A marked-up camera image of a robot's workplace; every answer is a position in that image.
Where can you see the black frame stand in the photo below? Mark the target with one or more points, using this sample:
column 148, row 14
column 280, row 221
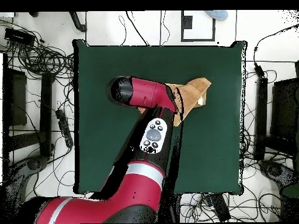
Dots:
column 45, row 112

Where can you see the large black box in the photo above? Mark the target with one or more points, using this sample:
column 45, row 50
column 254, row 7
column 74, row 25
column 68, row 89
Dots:
column 285, row 112

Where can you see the black robot pedestal stand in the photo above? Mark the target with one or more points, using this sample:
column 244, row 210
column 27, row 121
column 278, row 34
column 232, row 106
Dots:
column 174, row 210

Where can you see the black upright bar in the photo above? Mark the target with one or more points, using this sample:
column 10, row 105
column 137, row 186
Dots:
column 261, row 116

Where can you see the orange terry towel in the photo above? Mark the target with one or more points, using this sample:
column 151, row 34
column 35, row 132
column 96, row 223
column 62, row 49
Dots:
column 191, row 93

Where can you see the black angled leg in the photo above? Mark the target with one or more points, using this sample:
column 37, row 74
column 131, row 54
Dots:
column 78, row 23

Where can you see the person's foot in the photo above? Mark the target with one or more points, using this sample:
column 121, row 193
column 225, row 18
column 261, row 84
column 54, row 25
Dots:
column 218, row 14

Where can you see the long black power strip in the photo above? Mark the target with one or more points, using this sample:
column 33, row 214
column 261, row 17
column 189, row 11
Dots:
column 64, row 128

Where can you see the grey pedestal leg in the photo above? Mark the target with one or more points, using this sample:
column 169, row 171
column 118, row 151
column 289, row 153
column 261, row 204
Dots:
column 273, row 169
column 35, row 163

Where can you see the black power supply box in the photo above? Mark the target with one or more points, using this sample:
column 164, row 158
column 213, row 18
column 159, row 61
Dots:
column 19, row 36

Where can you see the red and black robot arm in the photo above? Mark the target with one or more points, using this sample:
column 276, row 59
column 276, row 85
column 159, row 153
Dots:
column 144, row 93

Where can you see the dark green table cloth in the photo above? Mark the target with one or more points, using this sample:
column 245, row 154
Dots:
column 210, row 151

